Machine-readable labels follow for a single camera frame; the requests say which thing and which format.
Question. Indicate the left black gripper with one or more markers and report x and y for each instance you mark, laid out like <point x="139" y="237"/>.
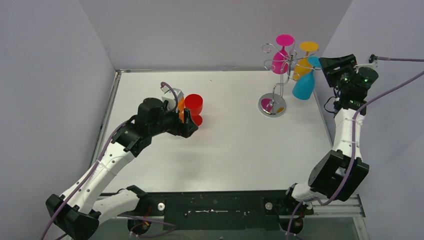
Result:
<point x="185" y="124"/>

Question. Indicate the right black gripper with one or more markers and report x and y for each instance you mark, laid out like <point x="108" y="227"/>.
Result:
<point x="330" y="67"/>

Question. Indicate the orange wine glass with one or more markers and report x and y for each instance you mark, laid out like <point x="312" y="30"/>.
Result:
<point x="180" y="107"/>

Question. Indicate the red wine glass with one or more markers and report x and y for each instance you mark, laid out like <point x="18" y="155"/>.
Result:
<point x="194" y="103"/>

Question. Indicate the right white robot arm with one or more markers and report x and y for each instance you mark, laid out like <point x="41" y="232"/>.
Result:
<point x="339" y="173"/>

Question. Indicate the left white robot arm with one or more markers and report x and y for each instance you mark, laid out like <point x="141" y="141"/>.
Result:
<point x="78" y="211"/>

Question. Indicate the yellow wine glass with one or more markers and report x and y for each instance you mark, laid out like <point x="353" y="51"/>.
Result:
<point x="302" y="66"/>

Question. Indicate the blue wine glass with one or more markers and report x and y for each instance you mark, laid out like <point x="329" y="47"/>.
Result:
<point x="304" y="87"/>

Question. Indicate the pink wine glass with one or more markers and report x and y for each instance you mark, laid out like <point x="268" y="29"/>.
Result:
<point x="279" y="63"/>

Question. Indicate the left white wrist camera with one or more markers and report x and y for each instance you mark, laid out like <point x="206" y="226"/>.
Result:
<point x="172" y="99"/>

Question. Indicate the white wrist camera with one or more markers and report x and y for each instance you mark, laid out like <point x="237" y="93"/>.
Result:
<point x="172" y="99"/>
<point x="372" y="65"/>

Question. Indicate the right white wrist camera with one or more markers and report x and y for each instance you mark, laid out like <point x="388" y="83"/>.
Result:
<point x="372" y="65"/>

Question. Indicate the silver wire glass rack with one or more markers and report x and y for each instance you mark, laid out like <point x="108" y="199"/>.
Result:
<point x="273" y="104"/>

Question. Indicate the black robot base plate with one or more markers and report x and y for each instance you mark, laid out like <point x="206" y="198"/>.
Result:
<point x="219" y="210"/>

